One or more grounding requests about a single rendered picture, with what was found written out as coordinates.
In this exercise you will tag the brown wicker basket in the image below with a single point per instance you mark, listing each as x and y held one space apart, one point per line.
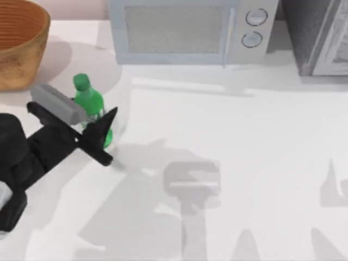
24 46

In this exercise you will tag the pale grey rounded box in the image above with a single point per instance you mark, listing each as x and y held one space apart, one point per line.
58 104

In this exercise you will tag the round microwave knob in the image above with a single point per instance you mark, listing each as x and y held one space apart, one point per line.
252 39
256 17

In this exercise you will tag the green bottle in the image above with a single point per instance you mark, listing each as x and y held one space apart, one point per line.
88 98

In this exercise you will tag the pale microwave oven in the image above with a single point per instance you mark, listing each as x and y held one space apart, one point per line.
270 40

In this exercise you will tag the pale microwave door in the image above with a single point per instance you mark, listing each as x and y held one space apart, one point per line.
174 58

